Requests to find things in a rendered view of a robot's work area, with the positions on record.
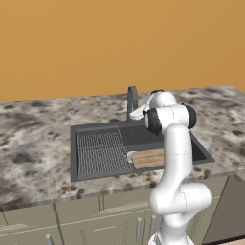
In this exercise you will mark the dark grey sink faucet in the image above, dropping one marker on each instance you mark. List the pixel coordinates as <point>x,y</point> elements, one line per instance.
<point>132,95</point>

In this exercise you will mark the dark grey sink basin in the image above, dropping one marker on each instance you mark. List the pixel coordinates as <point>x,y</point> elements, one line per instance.
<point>143,135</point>

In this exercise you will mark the wooden cutting board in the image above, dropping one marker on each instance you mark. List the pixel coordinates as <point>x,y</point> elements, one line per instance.
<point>148,158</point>

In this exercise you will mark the grey ribbed drying rack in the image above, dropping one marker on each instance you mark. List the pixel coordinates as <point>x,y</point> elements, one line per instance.
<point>100,151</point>

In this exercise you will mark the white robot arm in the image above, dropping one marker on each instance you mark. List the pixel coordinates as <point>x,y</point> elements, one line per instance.
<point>177,150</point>

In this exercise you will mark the dark grey dishwasher front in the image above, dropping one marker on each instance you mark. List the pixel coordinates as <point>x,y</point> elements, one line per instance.
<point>228,213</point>

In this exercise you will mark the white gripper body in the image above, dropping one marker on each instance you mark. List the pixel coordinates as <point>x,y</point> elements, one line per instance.
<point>136,113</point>

